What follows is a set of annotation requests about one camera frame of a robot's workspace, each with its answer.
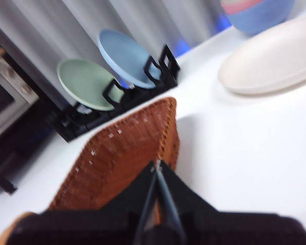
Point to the brown wicker basket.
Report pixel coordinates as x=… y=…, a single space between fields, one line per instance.
x=132 y=137

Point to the grey curtain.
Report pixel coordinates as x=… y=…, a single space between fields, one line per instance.
x=66 y=28

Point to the white toaster oven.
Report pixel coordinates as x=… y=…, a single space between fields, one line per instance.
x=12 y=84

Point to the black dish rack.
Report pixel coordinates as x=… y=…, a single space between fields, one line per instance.
x=91 y=122

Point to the light blue plate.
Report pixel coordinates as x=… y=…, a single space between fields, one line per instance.
x=122 y=56

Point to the black metal shelf frame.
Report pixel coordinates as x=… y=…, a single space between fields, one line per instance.
x=2 y=185

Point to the blue bowl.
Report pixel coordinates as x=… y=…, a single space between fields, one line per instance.
x=265 y=20

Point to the pale green plate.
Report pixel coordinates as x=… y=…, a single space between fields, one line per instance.
x=84 y=81

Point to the cream white plate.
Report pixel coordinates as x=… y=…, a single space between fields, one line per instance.
x=273 y=61

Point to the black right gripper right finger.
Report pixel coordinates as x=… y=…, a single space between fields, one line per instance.
x=219 y=227

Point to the pink bowl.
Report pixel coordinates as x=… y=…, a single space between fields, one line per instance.
x=234 y=6

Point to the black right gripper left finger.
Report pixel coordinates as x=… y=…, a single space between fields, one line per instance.
x=91 y=227

